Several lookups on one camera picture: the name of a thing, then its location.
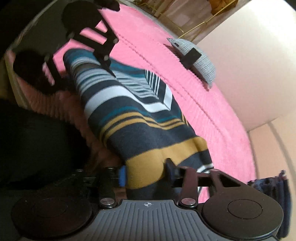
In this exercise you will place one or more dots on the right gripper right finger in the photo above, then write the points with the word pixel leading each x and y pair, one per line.
pixel 188 180

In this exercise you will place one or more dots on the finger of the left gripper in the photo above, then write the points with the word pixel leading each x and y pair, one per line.
pixel 101 51

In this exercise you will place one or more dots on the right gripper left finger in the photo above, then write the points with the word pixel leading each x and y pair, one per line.
pixel 100 186

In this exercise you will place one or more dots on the striped navy teal sweater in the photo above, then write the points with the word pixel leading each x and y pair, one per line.
pixel 135 115

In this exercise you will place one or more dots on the gold metal clothes rack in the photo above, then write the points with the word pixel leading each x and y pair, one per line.
pixel 185 18

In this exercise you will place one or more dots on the pink ribbed bed blanket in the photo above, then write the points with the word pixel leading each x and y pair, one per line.
pixel 143 44

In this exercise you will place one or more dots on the navy patterned hanging cloth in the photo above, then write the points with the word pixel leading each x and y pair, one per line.
pixel 277 188

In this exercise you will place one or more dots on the grey knit pouch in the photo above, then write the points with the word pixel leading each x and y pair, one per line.
pixel 194 59

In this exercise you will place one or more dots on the orange puffer jacket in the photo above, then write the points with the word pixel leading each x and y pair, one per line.
pixel 218 4

